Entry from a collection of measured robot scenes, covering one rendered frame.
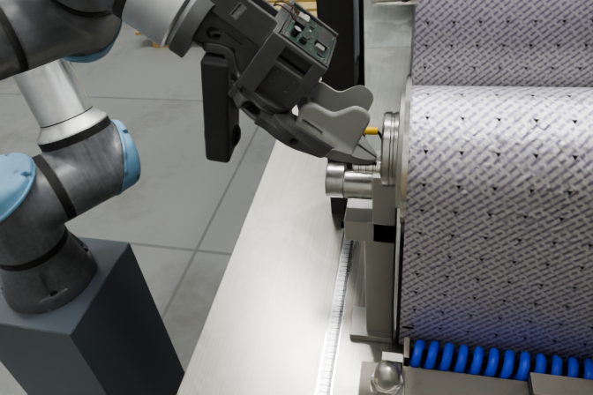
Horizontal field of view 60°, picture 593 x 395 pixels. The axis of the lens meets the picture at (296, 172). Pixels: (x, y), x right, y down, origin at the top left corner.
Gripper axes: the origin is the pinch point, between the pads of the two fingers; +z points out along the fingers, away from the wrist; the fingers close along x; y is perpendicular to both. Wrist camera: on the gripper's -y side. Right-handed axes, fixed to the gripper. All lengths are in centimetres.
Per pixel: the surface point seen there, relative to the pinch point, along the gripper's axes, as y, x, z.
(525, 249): 4.8, -4.3, 16.3
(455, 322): -7.7, -4.2, 20.1
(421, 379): -12.7, -9.3, 19.9
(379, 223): -8.0, 3.1, 8.9
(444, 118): 8.7, -0.8, 2.4
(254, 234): -41.3, 22.2, 5.9
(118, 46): -236, 295, -87
